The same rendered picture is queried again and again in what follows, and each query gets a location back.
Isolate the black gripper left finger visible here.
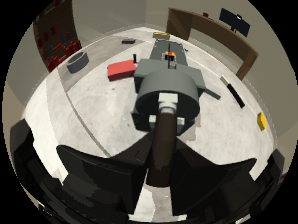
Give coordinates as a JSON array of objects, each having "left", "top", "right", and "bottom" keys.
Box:
[{"left": 56, "top": 131, "right": 154, "bottom": 214}]

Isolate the red rectangular block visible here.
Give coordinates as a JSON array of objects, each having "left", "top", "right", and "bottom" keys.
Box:
[{"left": 108, "top": 59, "right": 136, "bottom": 81}]

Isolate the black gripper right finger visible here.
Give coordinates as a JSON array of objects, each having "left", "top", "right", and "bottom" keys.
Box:
[{"left": 169, "top": 137, "right": 257, "bottom": 217}]

